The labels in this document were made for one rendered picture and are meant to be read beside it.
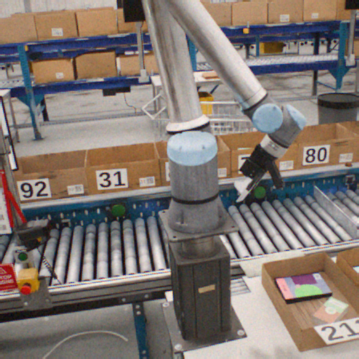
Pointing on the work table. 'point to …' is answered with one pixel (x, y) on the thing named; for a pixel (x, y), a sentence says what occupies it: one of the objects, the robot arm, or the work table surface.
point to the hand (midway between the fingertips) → (244, 198)
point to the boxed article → (330, 312)
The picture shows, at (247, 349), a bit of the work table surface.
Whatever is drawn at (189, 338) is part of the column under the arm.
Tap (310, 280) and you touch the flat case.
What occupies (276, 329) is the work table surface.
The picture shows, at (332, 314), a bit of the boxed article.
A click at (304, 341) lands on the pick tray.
